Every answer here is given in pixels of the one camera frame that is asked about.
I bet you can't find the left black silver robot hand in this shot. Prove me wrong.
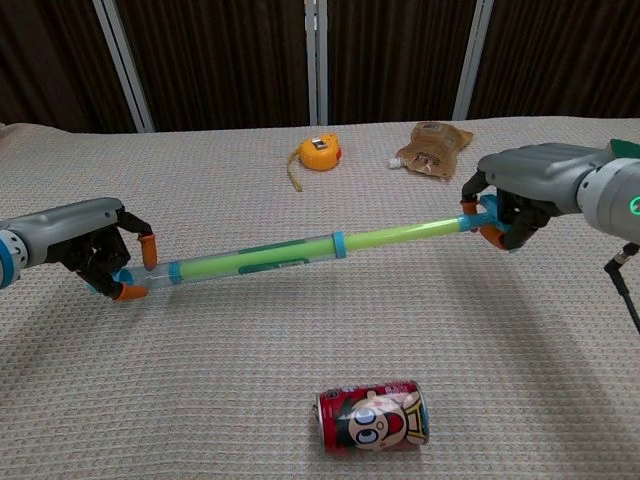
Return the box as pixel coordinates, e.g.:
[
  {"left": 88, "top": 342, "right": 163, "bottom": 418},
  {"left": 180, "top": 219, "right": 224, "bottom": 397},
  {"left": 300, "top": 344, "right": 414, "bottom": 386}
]
[{"left": 29, "top": 197, "right": 159, "bottom": 303}]

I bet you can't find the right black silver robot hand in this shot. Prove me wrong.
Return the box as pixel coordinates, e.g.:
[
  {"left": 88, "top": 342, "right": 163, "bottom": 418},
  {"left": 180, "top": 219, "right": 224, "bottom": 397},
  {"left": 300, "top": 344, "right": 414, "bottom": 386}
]
[{"left": 459, "top": 143, "right": 615, "bottom": 251}]

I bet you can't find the green and blue plastic tube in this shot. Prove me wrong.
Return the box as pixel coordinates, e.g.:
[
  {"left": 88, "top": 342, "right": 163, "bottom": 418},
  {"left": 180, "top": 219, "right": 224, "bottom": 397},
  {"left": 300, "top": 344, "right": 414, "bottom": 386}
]
[{"left": 84, "top": 195, "right": 512, "bottom": 296}]

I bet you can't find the green yellow sponge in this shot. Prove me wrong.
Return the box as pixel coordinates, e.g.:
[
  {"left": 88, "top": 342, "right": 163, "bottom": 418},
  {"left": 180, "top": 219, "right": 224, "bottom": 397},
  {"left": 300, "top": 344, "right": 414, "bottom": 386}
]
[{"left": 606, "top": 139, "right": 640, "bottom": 160}]

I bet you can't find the brown spouted drink pouch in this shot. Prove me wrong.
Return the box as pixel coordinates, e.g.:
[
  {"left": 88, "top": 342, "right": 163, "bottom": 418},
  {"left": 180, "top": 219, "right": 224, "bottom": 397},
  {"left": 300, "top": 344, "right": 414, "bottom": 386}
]
[{"left": 387, "top": 121, "right": 474, "bottom": 181}]

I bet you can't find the dark pleated screen panel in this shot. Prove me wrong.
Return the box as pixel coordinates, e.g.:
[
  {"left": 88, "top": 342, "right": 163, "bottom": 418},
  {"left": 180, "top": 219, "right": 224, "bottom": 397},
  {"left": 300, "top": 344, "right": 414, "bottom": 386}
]
[
  {"left": 325, "top": 0, "right": 475, "bottom": 126},
  {"left": 115, "top": 0, "right": 311, "bottom": 132},
  {"left": 0, "top": 0, "right": 139, "bottom": 135},
  {"left": 468, "top": 0, "right": 640, "bottom": 121}
]

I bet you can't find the beige woven tablecloth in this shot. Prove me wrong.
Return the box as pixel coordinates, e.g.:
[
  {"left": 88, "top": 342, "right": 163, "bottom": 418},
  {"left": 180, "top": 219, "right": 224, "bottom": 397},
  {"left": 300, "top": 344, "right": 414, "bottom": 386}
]
[{"left": 0, "top": 117, "right": 640, "bottom": 480}]

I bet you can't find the orange tape measure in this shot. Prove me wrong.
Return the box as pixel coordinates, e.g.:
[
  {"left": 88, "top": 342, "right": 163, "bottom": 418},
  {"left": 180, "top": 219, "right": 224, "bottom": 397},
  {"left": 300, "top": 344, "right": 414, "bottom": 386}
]
[{"left": 287, "top": 136, "right": 344, "bottom": 193}]

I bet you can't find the red cartoon drink can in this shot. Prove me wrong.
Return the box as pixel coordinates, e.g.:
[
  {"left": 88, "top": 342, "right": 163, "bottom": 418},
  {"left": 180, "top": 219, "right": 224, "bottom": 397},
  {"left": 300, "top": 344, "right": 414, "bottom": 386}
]
[{"left": 315, "top": 379, "right": 431, "bottom": 455}]

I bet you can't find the white screen frame post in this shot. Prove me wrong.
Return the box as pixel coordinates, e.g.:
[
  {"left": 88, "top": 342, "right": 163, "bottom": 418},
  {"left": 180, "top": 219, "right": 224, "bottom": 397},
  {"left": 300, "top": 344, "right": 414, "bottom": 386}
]
[
  {"left": 92, "top": 0, "right": 155, "bottom": 134},
  {"left": 303, "top": 0, "right": 329, "bottom": 127},
  {"left": 451, "top": 0, "right": 496, "bottom": 122}
]

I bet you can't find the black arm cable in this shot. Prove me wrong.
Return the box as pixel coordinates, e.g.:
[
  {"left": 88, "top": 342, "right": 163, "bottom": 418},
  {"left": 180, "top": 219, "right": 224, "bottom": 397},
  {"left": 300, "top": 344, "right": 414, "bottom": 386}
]
[{"left": 603, "top": 242, "right": 640, "bottom": 337}]

